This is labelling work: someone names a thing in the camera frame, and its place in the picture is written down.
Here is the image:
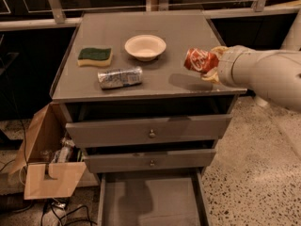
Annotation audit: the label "black floor cables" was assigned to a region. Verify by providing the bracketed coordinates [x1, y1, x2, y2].
[40, 199, 98, 226]

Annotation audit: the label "grey middle drawer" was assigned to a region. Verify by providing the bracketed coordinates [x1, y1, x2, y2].
[84, 149, 216, 173]

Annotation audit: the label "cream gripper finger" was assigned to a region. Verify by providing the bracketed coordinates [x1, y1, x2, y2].
[211, 46, 228, 57]
[200, 68, 220, 84]

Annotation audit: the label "grey drawer cabinet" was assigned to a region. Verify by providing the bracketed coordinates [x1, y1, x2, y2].
[49, 9, 250, 226]

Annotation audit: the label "silver blue crushed can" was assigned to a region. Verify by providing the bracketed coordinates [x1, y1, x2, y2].
[98, 67, 143, 89]

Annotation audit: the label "metal window railing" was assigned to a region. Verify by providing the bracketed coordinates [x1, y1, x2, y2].
[0, 0, 300, 31]

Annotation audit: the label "grey bottom drawer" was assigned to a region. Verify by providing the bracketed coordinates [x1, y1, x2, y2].
[97, 168, 213, 226]

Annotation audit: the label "grey drawer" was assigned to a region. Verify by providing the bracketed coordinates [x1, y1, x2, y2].
[84, 149, 216, 173]
[66, 114, 231, 148]
[97, 168, 213, 226]

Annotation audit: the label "red coke can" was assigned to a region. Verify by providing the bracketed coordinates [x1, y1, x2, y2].
[184, 48, 219, 74]

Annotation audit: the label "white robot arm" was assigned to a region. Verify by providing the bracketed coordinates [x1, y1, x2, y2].
[199, 45, 301, 112]

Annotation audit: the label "green yellow sponge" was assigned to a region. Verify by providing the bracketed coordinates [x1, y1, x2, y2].
[77, 47, 113, 67]

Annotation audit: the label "white paper bowl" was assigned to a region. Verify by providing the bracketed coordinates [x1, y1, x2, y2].
[124, 35, 166, 61]

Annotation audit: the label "grey top drawer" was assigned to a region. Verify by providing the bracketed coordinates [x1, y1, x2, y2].
[66, 114, 231, 148]

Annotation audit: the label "brown cardboard box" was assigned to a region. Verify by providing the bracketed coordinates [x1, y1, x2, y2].
[9, 103, 86, 200]

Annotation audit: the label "plastic bottle in box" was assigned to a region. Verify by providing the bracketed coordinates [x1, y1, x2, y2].
[52, 137, 74, 163]

